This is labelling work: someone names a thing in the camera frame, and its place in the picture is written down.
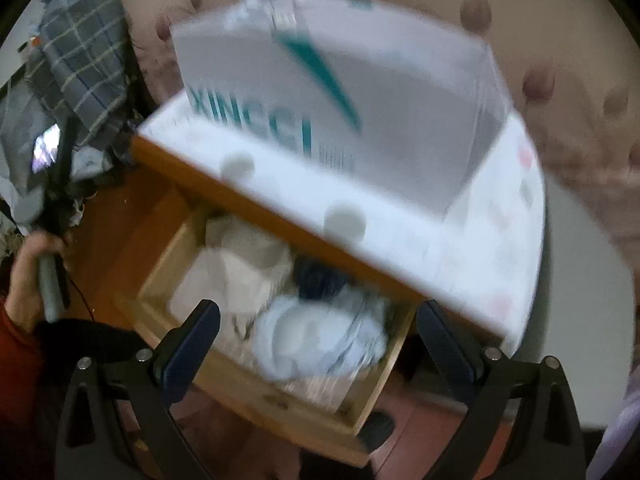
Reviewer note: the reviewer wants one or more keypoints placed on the dark blue underwear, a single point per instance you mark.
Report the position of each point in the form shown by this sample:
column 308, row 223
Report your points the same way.
column 317, row 275

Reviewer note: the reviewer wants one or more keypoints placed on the white shape-print cloth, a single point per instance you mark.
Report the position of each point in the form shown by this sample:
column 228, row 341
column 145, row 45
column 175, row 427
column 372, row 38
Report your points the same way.
column 480, row 240

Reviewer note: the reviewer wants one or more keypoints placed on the person's left forearm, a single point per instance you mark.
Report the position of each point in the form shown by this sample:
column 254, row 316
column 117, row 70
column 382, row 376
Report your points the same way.
column 15, row 360

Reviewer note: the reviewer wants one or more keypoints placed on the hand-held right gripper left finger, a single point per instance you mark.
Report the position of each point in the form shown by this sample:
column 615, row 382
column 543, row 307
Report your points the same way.
column 195, row 345

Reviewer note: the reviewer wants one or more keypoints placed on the wooden nightstand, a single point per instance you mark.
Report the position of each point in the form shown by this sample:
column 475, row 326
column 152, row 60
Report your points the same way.
column 280, row 217

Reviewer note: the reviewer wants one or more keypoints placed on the white cardboard box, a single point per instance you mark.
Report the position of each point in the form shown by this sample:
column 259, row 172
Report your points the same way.
column 400, row 110

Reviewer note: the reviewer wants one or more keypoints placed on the pale pink cloth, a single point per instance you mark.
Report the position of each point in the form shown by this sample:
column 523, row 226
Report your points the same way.
column 617, row 440

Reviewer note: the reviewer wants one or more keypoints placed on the wooden drawer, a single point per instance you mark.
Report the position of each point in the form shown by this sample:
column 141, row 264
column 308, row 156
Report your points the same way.
column 280, row 405

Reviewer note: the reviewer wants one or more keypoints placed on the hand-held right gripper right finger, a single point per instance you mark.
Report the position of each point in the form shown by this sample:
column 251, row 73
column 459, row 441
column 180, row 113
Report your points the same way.
column 445, row 345

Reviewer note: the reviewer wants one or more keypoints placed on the person's left hand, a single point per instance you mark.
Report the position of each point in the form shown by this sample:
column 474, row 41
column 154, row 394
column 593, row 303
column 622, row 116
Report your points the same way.
column 25, row 280

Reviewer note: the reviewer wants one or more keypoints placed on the blue plaid cloth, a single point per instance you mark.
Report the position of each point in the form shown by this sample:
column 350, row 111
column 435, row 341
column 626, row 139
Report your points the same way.
column 85, row 60

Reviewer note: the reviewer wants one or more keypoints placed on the light blue underwear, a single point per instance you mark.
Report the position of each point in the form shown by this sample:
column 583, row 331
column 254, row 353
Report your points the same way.
column 300, row 335

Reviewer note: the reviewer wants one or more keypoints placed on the grey board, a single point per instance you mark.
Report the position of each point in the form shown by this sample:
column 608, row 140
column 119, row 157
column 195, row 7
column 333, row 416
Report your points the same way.
column 590, row 310

